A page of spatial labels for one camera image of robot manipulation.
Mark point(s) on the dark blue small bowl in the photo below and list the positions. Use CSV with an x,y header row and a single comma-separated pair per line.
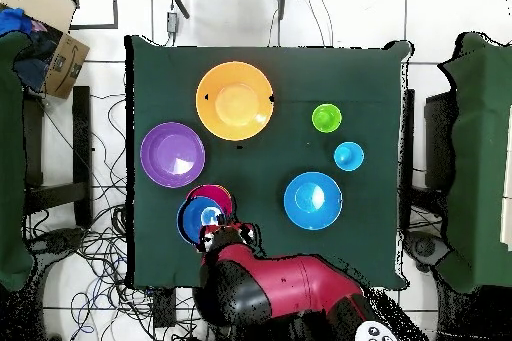
x,y
192,219

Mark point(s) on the pink-red small bowl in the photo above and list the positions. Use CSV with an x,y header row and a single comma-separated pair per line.
x,y
218,194

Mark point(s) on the light blue bowl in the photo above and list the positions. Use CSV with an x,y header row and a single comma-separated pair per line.
x,y
312,201

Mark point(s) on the light blue cup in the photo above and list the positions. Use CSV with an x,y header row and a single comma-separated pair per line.
x,y
348,156

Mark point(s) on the light green cup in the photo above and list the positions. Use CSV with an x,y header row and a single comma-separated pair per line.
x,y
326,118

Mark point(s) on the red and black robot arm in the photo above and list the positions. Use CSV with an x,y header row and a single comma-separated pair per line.
x,y
296,281

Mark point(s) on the black floor box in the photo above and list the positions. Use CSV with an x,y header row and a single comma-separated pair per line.
x,y
164,308

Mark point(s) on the purple bowl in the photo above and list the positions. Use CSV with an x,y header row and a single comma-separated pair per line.
x,y
172,155

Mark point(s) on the large orange bowl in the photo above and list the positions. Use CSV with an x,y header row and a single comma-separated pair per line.
x,y
234,103

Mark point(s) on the dark green tablecloth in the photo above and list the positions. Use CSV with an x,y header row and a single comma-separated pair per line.
x,y
168,77

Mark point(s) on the grey power adapter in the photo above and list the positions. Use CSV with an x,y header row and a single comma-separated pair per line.
x,y
172,22

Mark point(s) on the green cloth covered table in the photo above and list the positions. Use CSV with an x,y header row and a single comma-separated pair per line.
x,y
480,157
12,157

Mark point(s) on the cardboard box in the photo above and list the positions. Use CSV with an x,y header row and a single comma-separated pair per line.
x,y
68,65

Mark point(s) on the black tripod leg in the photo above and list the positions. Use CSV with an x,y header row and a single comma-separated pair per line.
x,y
180,5
282,1

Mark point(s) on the blue cloth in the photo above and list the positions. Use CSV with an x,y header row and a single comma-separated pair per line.
x,y
14,21

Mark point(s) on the black pedestal base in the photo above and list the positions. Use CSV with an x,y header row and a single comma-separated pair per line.
x,y
60,241
426,247

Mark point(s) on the black stool frame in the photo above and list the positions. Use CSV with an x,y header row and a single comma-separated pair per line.
x,y
82,137

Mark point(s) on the thin black frame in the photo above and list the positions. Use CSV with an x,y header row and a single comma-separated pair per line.
x,y
115,5

